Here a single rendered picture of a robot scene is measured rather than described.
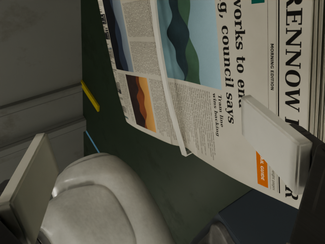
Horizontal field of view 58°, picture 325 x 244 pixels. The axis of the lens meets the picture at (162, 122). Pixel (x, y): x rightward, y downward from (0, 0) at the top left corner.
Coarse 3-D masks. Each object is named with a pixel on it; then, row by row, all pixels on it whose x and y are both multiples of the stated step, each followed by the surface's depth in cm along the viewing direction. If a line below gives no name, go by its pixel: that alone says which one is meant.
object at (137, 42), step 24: (120, 0) 42; (144, 0) 38; (120, 24) 45; (144, 24) 40; (120, 48) 47; (144, 48) 42; (120, 72) 50; (144, 72) 44; (120, 96) 54; (144, 96) 47; (144, 120) 49
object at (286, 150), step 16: (256, 112) 17; (272, 112) 17; (256, 128) 18; (272, 128) 16; (288, 128) 15; (256, 144) 18; (272, 144) 16; (288, 144) 14; (304, 144) 13; (272, 160) 16; (288, 160) 15; (304, 160) 14; (288, 176) 15; (304, 176) 14
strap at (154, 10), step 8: (152, 0) 34; (152, 8) 35; (152, 16) 35; (160, 40) 36; (160, 48) 36; (160, 56) 36; (160, 64) 37; (168, 88) 38; (168, 96) 38; (168, 104) 39; (176, 120) 40; (176, 128) 41; (184, 152) 42
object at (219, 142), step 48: (192, 0) 30; (240, 0) 25; (288, 0) 22; (192, 48) 33; (240, 48) 27; (288, 48) 23; (192, 96) 36; (240, 96) 29; (288, 96) 25; (240, 144) 31; (288, 192) 28
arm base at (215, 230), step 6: (216, 222) 53; (210, 228) 53; (216, 228) 52; (222, 228) 52; (210, 234) 54; (216, 234) 52; (222, 234) 51; (228, 234) 52; (204, 240) 56; (210, 240) 54; (216, 240) 52; (222, 240) 51; (228, 240) 51
